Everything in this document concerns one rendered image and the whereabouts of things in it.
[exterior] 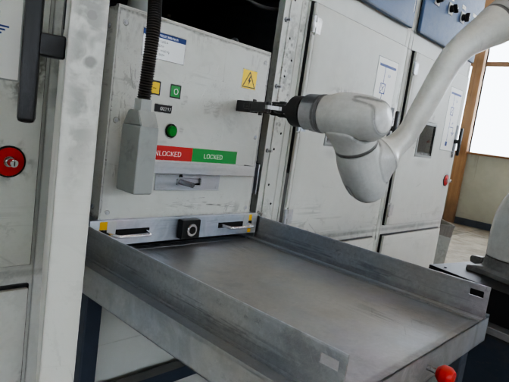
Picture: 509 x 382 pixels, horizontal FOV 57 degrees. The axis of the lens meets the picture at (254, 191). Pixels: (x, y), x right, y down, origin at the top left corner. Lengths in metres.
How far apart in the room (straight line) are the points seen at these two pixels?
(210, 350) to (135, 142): 0.47
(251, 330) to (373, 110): 0.53
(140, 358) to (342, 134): 0.76
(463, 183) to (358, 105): 8.30
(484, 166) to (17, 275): 8.60
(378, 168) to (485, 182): 8.08
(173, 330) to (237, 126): 0.68
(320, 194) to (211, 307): 0.94
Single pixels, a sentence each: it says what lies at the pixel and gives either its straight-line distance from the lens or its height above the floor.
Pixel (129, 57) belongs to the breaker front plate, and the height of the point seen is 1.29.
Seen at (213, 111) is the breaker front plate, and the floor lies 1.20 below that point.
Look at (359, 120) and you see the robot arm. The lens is 1.03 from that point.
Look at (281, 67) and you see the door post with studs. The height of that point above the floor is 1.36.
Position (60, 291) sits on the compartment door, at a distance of 0.46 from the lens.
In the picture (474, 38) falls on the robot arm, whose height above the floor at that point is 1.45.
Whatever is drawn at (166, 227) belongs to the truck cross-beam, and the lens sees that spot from 1.21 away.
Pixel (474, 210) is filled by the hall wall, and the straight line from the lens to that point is 9.24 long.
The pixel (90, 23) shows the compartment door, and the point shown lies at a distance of 0.44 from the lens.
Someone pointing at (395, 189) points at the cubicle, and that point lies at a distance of 2.12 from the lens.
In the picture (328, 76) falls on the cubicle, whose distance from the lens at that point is 1.60.
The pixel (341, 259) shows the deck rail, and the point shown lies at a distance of 1.27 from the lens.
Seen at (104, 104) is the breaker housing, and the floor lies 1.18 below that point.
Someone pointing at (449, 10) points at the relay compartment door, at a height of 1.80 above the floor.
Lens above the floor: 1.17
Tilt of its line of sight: 7 degrees down
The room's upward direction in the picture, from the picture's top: 8 degrees clockwise
